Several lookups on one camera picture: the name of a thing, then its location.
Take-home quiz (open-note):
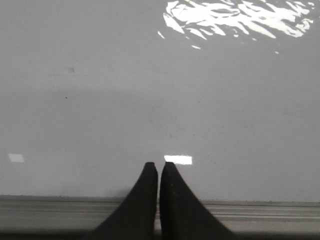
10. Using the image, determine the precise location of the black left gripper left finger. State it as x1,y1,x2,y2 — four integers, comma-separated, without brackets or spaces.
86,162,158,240

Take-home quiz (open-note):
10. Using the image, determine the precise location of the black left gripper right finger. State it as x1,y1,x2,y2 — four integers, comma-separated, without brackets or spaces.
159,162,237,240

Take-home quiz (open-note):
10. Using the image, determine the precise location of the white glossy whiteboard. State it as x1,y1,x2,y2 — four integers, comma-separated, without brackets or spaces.
0,0,320,202

